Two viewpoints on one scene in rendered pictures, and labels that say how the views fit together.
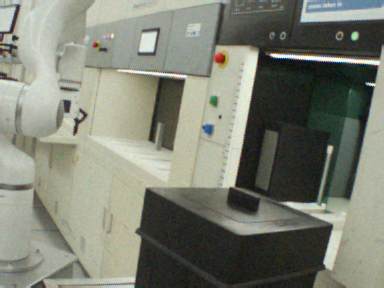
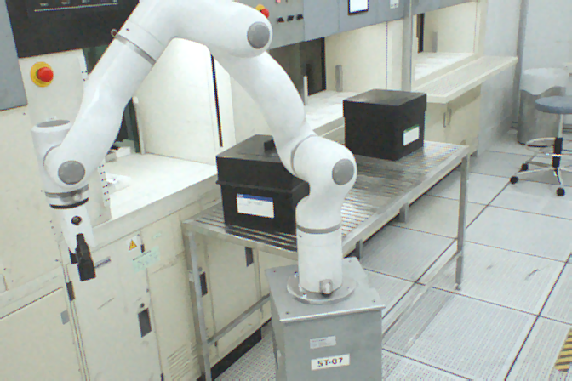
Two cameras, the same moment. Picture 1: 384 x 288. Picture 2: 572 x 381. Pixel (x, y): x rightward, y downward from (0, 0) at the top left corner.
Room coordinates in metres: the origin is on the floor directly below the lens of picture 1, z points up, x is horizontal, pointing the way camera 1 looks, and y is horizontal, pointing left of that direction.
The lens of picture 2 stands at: (1.59, 1.67, 1.58)
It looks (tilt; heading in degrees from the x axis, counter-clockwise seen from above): 21 degrees down; 247
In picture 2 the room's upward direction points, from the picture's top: 4 degrees counter-clockwise
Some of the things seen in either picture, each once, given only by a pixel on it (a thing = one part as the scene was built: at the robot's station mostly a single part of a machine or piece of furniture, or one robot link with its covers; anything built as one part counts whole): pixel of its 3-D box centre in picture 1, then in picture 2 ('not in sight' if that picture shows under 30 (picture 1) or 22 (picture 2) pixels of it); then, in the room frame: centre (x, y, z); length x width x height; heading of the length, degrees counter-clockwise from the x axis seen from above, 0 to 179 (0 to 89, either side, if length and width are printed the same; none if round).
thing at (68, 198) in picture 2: (69, 84); (67, 193); (1.56, 0.47, 1.18); 0.09 x 0.08 x 0.03; 96
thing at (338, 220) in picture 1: (312, 213); (89, 184); (1.46, -0.45, 0.89); 0.22 x 0.21 x 0.04; 121
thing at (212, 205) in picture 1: (238, 222); (271, 156); (0.88, -0.12, 0.98); 0.29 x 0.29 x 0.13; 39
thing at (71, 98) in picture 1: (67, 101); (73, 220); (1.56, 0.46, 1.12); 0.10 x 0.07 x 0.11; 96
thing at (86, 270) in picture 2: not in sight; (86, 267); (1.56, 0.52, 1.03); 0.03 x 0.03 x 0.07; 6
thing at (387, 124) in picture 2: not in sight; (384, 122); (0.12, -0.57, 0.89); 0.29 x 0.29 x 0.25; 26
